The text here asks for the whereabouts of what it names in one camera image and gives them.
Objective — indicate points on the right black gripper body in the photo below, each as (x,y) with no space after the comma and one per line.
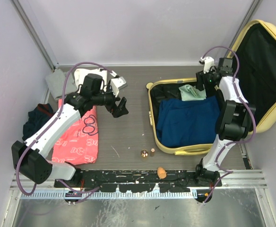
(208,82)

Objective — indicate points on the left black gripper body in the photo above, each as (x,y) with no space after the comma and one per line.
(108,100)

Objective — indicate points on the mint green cartoon cloth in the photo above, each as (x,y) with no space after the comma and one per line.
(191,93)

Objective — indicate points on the blue shirt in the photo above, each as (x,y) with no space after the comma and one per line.
(187,123)

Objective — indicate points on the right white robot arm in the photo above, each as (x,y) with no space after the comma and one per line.
(235,120)

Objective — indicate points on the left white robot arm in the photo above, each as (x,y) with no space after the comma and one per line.
(29,157)

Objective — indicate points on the white folded garment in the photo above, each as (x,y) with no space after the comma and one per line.
(80,74)

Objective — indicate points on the copper round bottle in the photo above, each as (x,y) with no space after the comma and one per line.
(144,154)

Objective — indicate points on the small brown bottle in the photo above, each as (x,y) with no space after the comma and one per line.
(152,152)

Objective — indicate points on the pink patterned garment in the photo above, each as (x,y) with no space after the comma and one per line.
(79,143)

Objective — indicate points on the grey folded garment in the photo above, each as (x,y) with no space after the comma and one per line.
(55,83)

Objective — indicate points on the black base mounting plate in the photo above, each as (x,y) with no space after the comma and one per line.
(138,181)

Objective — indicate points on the orange egg-shaped sponge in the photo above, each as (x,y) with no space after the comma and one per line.
(161,173)

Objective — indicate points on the dark navy crumpled garment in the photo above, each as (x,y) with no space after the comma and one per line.
(37,118)

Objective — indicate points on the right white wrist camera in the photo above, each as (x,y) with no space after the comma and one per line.
(207,63)

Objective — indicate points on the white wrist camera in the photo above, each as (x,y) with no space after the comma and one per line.
(117,83)
(207,63)

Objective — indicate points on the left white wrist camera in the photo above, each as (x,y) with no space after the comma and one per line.
(117,83)

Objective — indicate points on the aluminium frame rail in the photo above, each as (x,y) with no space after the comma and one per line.
(239,179)

